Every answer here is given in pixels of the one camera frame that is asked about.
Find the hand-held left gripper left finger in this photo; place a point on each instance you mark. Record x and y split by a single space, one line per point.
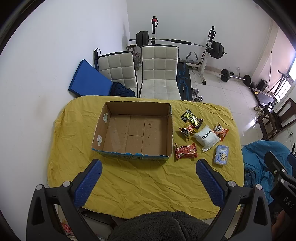
89 183

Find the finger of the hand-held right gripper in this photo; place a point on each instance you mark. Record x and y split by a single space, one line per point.
274 164

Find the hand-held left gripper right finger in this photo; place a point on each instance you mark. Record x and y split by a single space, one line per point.
209 183

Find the light blue tissue pack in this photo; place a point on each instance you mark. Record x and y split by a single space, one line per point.
221 155

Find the red snack packet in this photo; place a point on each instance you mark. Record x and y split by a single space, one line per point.
186 151

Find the white soft pack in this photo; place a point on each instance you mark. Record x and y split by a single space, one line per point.
205 138

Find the orange panda snack packet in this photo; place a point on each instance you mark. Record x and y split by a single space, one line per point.
220 132

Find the black and yellow snack packet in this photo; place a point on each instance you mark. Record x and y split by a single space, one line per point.
192 119

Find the cardboard box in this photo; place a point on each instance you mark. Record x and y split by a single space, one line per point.
134 132

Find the person's right forearm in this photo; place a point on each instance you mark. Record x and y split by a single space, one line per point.
278 221

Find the blue blanket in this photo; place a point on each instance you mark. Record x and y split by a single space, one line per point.
259 160

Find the dark wooden chair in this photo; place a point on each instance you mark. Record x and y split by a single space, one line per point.
272 120

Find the red wrapper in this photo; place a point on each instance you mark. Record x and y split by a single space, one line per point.
66 227

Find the yellow tablecloth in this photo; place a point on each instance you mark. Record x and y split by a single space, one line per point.
138 180

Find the dark fleece clothing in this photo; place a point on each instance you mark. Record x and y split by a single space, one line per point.
161 227

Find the black weight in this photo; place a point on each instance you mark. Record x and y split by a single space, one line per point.
263 85

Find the small metal dumbbell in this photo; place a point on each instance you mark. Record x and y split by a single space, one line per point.
198 98

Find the dark blue cloth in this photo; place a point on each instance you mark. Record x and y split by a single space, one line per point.
121 90

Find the short barbell with black plates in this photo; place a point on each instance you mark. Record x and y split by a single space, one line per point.
225 75

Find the blue foam mat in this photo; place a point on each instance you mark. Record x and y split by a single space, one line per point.
90 80

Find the black and blue bench pad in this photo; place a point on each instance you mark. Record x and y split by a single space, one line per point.
183 81

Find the white padded chair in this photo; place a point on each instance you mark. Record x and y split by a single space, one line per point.
118 67
159 74

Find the white weight bench rack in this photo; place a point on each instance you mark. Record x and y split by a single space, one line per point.
207 60

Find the grey exercise machine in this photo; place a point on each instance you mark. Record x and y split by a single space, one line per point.
192 59

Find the long barbell with black plates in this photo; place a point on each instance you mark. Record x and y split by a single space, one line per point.
180 41

